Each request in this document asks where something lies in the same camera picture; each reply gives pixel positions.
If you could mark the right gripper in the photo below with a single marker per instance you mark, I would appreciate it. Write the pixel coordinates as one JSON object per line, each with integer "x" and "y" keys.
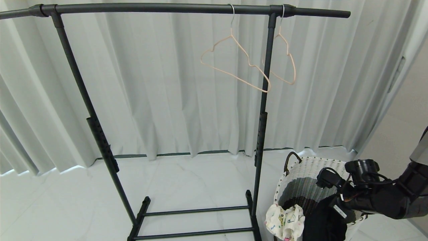
{"x": 354, "y": 207}

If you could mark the black T-shirt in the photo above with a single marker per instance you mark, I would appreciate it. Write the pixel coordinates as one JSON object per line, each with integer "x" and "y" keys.
{"x": 324, "y": 224}

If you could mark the pink clothes hanger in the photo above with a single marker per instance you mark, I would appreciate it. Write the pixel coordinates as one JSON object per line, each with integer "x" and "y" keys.
{"x": 234, "y": 77}
{"x": 295, "y": 70}

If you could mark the white laundry basket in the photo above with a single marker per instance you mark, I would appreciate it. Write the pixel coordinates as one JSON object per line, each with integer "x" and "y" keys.
{"x": 317, "y": 164}

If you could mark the black clothes rack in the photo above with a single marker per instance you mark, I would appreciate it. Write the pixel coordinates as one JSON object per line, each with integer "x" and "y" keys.
{"x": 167, "y": 8}

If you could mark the cream printed garment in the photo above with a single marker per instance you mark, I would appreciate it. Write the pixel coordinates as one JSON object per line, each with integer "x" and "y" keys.
{"x": 284, "y": 222}

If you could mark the white curtain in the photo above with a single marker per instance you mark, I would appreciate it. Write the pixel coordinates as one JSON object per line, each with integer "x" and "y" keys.
{"x": 167, "y": 83}

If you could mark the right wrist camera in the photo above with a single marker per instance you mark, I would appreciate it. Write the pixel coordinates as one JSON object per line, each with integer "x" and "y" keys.
{"x": 329, "y": 179}

